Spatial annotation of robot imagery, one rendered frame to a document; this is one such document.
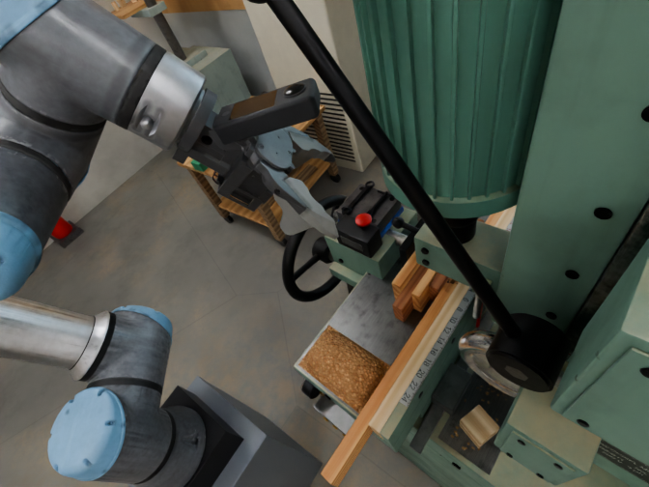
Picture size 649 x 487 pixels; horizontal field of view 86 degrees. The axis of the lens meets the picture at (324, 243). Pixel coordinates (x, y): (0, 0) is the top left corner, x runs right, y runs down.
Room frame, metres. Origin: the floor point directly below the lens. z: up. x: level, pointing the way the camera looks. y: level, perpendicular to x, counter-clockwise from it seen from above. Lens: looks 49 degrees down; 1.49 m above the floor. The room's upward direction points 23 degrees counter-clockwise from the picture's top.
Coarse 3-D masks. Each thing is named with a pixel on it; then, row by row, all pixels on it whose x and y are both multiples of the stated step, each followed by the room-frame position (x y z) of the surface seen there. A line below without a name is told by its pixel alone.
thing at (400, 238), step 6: (420, 222) 0.39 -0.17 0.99; (390, 234) 0.42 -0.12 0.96; (396, 234) 0.41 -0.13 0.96; (402, 234) 0.41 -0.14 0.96; (414, 234) 0.37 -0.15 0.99; (396, 240) 0.40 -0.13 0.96; (402, 240) 0.39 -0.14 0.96; (408, 240) 0.36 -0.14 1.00; (402, 246) 0.35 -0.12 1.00; (408, 246) 0.35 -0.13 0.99; (414, 246) 0.36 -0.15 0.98; (402, 252) 0.35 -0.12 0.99; (408, 252) 0.35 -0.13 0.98; (402, 258) 0.35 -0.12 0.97; (408, 258) 0.34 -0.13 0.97; (402, 264) 0.35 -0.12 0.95
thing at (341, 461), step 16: (432, 304) 0.26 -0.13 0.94; (432, 320) 0.24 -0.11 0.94; (416, 336) 0.22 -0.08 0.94; (400, 352) 0.21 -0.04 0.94; (400, 368) 0.19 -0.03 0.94; (384, 384) 0.17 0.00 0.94; (368, 400) 0.16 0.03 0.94; (368, 416) 0.14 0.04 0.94; (352, 432) 0.13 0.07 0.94; (368, 432) 0.13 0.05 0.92; (352, 448) 0.11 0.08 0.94; (336, 464) 0.10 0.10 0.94; (352, 464) 0.10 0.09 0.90; (336, 480) 0.09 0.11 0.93
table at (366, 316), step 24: (480, 216) 0.41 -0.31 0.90; (336, 264) 0.47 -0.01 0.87; (360, 288) 0.37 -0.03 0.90; (384, 288) 0.35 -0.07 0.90; (336, 312) 0.34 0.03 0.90; (360, 312) 0.32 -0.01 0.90; (384, 312) 0.30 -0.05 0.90; (360, 336) 0.28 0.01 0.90; (384, 336) 0.26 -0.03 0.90; (408, 336) 0.24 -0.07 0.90; (384, 360) 0.22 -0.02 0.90; (312, 384) 0.25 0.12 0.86; (432, 384) 0.16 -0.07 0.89; (408, 432) 0.12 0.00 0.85
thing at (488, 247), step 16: (480, 224) 0.28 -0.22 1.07; (416, 240) 0.30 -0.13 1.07; (432, 240) 0.29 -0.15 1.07; (480, 240) 0.26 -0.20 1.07; (496, 240) 0.25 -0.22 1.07; (416, 256) 0.31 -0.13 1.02; (432, 256) 0.28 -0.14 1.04; (448, 256) 0.26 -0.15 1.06; (480, 256) 0.24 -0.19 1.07; (496, 256) 0.23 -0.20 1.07; (448, 272) 0.26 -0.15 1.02; (496, 272) 0.21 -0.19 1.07; (496, 288) 0.20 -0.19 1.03
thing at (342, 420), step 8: (320, 400) 0.30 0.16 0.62; (328, 400) 0.29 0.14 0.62; (320, 408) 0.28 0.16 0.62; (328, 408) 0.27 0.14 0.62; (336, 408) 0.27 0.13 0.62; (328, 416) 0.26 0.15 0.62; (336, 416) 0.25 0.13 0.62; (344, 416) 0.24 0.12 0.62; (336, 424) 0.23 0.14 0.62; (344, 424) 0.23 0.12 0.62; (352, 424) 0.22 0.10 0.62; (344, 432) 0.21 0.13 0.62
